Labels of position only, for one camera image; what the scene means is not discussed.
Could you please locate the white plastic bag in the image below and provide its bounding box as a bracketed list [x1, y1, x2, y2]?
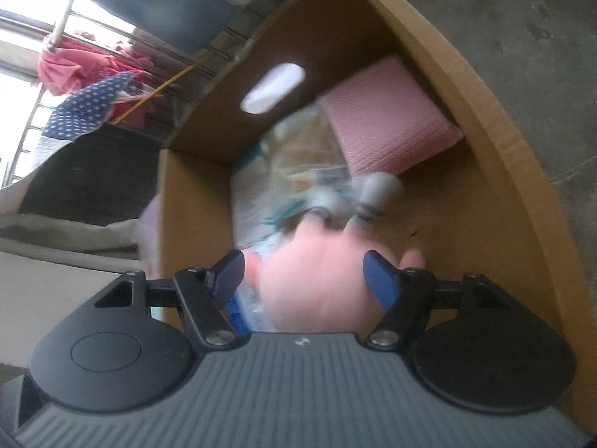
[228, 103, 374, 334]

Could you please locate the brown cardboard box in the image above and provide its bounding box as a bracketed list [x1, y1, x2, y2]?
[157, 0, 584, 423]

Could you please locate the blue curtain with circles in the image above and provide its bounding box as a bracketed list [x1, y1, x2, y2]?
[75, 0, 262, 54]

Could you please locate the pink plush toy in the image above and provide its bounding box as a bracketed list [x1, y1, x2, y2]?
[245, 172, 426, 333]

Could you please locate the pink mesh pad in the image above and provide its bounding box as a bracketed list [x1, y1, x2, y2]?
[318, 55, 465, 175]

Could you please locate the blue star-print cloth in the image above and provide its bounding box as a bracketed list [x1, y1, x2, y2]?
[42, 72, 141, 141]

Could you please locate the yellow stick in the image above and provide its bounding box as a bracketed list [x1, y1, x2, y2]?
[109, 58, 206, 124]

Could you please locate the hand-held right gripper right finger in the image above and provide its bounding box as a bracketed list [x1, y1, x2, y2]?
[363, 249, 513, 351]

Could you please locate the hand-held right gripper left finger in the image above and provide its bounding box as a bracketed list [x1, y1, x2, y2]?
[93, 249, 246, 351]

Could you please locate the black cabinet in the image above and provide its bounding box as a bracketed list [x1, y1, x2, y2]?
[19, 124, 162, 225]

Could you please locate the pink hanging clothing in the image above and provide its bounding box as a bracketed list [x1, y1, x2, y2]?
[37, 30, 157, 99]

